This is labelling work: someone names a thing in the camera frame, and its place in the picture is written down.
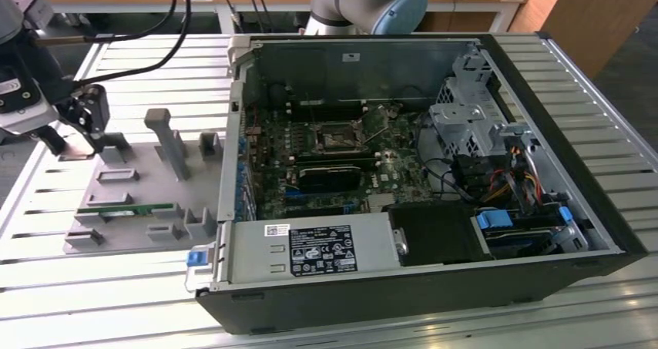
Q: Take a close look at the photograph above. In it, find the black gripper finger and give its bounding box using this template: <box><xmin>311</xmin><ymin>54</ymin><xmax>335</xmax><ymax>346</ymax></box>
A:
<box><xmin>56</xmin><ymin>83</ymin><xmax>112</xmax><ymax>157</ymax></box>
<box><xmin>31</xmin><ymin>125</ymin><xmax>69</xmax><ymax>157</ymax></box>

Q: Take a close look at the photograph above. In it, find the green motherboard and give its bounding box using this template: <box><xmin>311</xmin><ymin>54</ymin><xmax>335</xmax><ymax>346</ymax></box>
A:
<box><xmin>235</xmin><ymin>106</ymin><xmax>434</xmax><ymax>221</ymax></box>

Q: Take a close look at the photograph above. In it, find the thin wire locking lever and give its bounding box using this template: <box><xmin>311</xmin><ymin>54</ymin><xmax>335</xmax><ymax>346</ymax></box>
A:
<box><xmin>304</xmin><ymin>92</ymin><xmax>318</xmax><ymax>127</ymax></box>

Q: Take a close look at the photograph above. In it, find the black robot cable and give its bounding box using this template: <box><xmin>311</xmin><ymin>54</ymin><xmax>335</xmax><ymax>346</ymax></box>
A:
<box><xmin>71</xmin><ymin>0</ymin><xmax>195</xmax><ymax>87</ymax></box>

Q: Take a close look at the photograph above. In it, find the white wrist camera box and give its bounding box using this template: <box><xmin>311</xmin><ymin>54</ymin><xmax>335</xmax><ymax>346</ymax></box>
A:
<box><xmin>0</xmin><ymin>66</ymin><xmax>53</xmax><ymax>136</ymax></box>

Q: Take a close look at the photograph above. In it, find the blue disk carrier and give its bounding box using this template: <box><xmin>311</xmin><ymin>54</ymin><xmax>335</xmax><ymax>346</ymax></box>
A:
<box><xmin>475</xmin><ymin>208</ymin><xmax>514</xmax><ymax>231</ymax></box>

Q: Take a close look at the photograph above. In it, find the silver chipset heatsink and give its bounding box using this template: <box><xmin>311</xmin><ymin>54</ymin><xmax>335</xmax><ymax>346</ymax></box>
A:
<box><xmin>368</xmin><ymin>193</ymin><xmax>398</xmax><ymax>213</ymax></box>

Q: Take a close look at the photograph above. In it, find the grey plastic parts rack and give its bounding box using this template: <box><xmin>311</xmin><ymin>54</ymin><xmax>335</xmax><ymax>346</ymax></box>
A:
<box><xmin>60</xmin><ymin>108</ymin><xmax>228</xmax><ymax>255</ymax></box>

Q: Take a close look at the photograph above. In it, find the silver metal drive cage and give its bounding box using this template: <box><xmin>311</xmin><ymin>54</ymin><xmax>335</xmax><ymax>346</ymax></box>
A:
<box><xmin>428</xmin><ymin>54</ymin><xmax>516</xmax><ymax>159</ymax></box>

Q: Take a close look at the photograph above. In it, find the silver power supply unit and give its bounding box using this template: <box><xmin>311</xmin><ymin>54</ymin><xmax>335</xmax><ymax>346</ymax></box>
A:
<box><xmin>224</xmin><ymin>214</ymin><xmax>403</xmax><ymax>285</ymax></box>

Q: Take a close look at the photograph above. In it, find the green RAM stick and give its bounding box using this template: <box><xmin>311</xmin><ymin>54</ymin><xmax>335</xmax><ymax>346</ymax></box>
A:
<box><xmin>96</xmin><ymin>203</ymin><xmax>173</xmax><ymax>216</ymax></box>

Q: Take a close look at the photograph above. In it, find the coloured wire bundle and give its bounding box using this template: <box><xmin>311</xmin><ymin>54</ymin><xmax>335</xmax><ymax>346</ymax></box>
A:
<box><xmin>482</xmin><ymin>167</ymin><xmax>546</xmax><ymax>208</ymax></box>

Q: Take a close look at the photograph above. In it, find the black open PC case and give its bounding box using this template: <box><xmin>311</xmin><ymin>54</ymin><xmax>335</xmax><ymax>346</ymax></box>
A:
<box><xmin>195</xmin><ymin>32</ymin><xmax>650</xmax><ymax>335</ymax></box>

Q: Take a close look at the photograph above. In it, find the brown wooden cabinet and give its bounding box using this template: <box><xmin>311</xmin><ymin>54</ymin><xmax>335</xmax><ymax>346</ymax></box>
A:
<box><xmin>508</xmin><ymin>0</ymin><xmax>658</xmax><ymax>81</ymax></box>

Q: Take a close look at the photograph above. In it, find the metal socket cover frame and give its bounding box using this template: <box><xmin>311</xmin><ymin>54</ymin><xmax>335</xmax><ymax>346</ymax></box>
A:
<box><xmin>356</xmin><ymin>104</ymin><xmax>396</xmax><ymax>142</ymax></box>

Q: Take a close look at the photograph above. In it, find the CPU socket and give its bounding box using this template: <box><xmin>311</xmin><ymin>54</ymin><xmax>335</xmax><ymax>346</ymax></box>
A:
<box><xmin>312</xmin><ymin>122</ymin><xmax>370</xmax><ymax>154</ymax></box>

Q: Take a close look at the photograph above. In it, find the black expansion card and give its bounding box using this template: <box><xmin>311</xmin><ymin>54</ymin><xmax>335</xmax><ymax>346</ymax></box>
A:
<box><xmin>296</xmin><ymin>165</ymin><xmax>364</xmax><ymax>195</ymax></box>

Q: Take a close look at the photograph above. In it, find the black internal case cable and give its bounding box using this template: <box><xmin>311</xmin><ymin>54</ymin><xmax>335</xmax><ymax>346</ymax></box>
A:
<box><xmin>419</xmin><ymin>113</ymin><xmax>480</xmax><ymax>204</ymax></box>

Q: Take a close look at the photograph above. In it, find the black RAM slot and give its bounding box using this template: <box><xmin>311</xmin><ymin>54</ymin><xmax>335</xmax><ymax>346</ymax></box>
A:
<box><xmin>296</xmin><ymin>159</ymin><xmax>378</xmax><ymax>169</ymax></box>
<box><xmin>295</xmin><ymin>153</ymin><xmax>375</xmax><ymax>162</ymax></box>

